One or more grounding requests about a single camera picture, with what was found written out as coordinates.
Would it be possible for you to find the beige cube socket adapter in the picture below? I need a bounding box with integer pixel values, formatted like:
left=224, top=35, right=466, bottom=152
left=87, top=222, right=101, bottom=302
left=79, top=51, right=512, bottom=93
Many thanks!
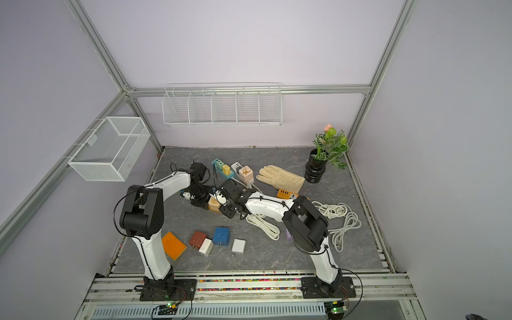
left=208, top=197, right=221, bottom=213

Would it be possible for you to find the yellow plug adapter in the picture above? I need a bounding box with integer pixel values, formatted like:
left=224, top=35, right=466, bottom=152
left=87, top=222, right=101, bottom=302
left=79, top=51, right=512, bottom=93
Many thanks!
left=222, top=164, right=231, bottom=176

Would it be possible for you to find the teal power strip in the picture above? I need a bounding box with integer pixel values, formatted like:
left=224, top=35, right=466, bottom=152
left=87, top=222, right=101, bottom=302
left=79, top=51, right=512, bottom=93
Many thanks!
left=211, top=159, right=235, bottom=179

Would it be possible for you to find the blue cube socket adapter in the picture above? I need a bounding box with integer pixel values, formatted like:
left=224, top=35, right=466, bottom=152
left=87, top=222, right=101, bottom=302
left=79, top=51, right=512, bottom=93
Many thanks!
left=212, top=227, right=230, bottom=246

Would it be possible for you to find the red cube socket adapter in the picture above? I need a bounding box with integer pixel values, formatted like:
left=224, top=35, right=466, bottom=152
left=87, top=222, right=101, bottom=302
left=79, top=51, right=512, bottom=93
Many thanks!
left=188, top=231, right=207, bottom=249

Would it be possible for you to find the white usb charger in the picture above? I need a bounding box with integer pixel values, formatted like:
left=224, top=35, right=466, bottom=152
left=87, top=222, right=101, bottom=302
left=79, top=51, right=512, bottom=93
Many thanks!
left=231, top=239, right=246, bottom=254
left=199, top=238, right=214, bottom=257

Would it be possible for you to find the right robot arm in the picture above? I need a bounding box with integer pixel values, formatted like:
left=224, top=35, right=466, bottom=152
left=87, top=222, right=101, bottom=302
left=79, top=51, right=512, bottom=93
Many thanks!
left=213, top=181, right=343, bottom=289

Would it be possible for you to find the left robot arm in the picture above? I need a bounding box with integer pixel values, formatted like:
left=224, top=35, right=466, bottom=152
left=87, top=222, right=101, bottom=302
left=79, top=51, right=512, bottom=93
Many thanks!
left=119, top=162, right=213, bottom=281

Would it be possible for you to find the pink cube socket adapter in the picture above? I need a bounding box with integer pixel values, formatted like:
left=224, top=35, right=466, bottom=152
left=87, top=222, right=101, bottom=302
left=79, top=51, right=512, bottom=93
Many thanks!
left=238, top=165, right=254, bottom=184

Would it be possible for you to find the beige work glove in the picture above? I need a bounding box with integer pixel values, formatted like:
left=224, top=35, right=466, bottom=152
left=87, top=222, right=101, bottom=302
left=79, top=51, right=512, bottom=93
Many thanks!
left=256, top=165, right=305, bottom=194

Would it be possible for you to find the orange sponge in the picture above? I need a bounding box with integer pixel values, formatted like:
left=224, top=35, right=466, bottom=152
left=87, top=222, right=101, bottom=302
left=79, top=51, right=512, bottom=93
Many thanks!
left=162, top=232, right=187, bottom=261

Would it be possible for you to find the artificial plant in black pot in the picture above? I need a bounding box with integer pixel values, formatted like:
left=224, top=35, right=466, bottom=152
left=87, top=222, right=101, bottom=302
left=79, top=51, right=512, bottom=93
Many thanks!
left=305, top=124, right=349, bottom=183

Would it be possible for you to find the white wire wall shelf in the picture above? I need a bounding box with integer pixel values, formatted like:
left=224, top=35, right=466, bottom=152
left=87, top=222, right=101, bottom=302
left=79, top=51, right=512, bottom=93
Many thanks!
left=162, top=83, right=283, bottom=127

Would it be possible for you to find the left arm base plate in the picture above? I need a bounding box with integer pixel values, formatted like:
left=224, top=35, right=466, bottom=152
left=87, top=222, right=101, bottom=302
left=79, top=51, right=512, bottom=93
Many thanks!
left=134, top=278, right=197, bottom=301

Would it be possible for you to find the white mesh wall basket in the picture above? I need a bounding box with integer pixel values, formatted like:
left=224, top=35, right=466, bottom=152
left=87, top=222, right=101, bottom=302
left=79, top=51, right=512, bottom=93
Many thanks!
left=68, top=117, right=150, bottom=182

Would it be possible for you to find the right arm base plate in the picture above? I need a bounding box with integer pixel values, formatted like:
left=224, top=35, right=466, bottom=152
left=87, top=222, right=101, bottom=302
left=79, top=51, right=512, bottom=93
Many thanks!
left=301, top=275, right=357, bottom=299

